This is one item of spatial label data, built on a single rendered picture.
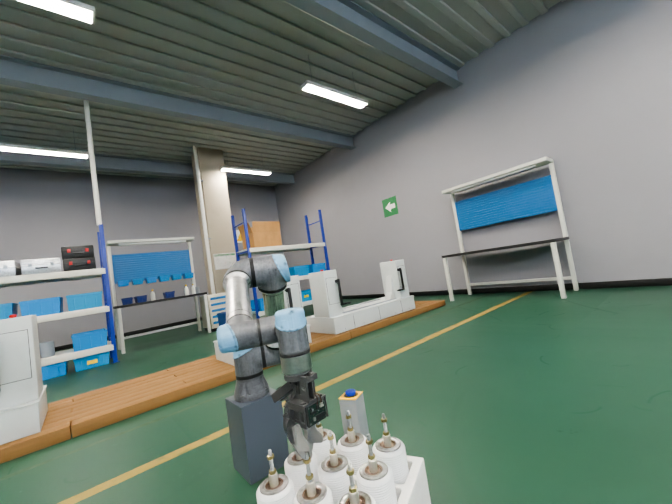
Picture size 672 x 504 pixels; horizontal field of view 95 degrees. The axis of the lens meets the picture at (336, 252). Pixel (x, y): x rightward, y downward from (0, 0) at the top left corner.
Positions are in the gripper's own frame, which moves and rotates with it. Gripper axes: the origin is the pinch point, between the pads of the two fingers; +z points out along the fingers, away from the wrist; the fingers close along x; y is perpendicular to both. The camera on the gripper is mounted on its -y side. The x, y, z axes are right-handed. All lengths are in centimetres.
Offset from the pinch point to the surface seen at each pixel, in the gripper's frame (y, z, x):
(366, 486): 9.7, 10.8, 10.0
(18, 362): -217, -17, -51
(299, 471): -10.5, 11.0, 4.7
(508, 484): 24, 35, 61
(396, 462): 9.2, 12.4, 23.6
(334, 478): 0.6, 10.8, 7.8
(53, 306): -474, -53, -21
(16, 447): -203, 29, -55
